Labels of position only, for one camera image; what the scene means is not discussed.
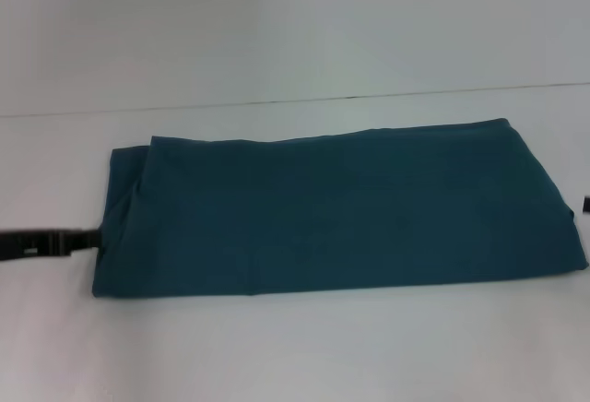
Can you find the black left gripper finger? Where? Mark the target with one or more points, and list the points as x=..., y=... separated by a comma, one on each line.
x=85, y=241

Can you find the teal t-shirt with FREE print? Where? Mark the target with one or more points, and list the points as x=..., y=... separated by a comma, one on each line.
x=345, y=213

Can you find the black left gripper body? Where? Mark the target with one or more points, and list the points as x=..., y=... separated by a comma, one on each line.
x=34, y=245

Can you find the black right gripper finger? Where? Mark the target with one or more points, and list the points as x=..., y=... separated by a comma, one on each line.
x=586, y=204

